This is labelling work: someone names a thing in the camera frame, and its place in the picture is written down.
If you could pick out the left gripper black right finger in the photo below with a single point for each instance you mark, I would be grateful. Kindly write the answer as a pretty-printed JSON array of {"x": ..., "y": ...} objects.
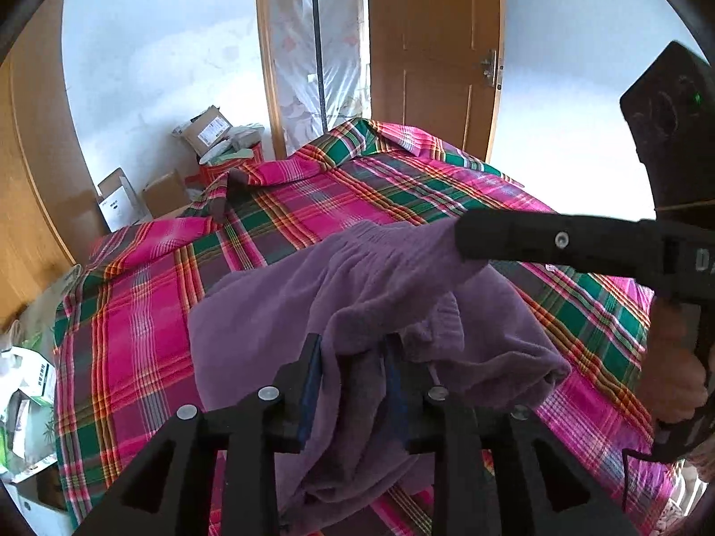
[{"x": 494, "y": 473}]

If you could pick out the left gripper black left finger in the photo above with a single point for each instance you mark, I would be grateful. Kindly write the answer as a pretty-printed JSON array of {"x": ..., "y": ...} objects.
[{"x": 167, "y": 488}]

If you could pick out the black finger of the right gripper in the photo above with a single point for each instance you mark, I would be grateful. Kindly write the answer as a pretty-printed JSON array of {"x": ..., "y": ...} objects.
[{"x": 588, "y": 244}]

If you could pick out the purple fleece garment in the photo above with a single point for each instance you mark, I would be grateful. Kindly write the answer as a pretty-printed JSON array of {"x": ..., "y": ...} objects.
[{"x": 460, "y": 317}]

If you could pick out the right human hand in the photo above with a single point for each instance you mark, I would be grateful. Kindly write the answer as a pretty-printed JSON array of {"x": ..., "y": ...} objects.
[{"x": 672, "y": 381}]

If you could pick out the white small desk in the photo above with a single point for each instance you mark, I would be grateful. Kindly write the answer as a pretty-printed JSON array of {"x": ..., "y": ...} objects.
[{"x": 38, "y": 495}]

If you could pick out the pink green plaid bedsheet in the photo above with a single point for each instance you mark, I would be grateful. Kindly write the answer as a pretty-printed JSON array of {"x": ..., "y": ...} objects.
[{"x": 122, "y": 344}]

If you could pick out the green white medicine box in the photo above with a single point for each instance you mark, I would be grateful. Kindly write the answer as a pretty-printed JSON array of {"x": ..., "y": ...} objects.
[{"x": 38, "y": 376}]

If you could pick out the wooden door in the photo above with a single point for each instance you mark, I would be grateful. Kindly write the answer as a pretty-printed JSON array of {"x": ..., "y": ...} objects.
[{"x": 426, "y": 71}]

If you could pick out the white cardboard box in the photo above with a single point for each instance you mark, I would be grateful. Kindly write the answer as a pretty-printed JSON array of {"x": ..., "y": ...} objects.
[{"x": 120, "y": 205}]

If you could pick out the brown cardboard box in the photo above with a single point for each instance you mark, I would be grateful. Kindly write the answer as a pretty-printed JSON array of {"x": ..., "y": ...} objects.
[{"x": 165, "y": 195}]

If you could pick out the wooden wardrobe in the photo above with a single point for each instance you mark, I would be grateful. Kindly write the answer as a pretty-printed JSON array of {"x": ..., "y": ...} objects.
[{"x": 50, "y": 217}]

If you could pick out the black vertical pole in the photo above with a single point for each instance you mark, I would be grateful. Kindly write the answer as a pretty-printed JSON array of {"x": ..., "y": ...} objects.
[{"x": 315, "y": 5}]

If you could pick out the open cardboard box with label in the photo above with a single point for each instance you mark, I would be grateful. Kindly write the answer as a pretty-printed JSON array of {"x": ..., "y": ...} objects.
[{"x": 204, "y": 131}]

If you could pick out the plastic-wrapped framed panel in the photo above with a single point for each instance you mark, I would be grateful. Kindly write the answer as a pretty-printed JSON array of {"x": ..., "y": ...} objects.
[{"x": 286, "y": 34}]

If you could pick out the metal door handle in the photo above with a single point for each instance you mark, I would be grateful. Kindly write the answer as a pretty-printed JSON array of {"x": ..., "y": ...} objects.
[{"x": 489, "y": 67}]

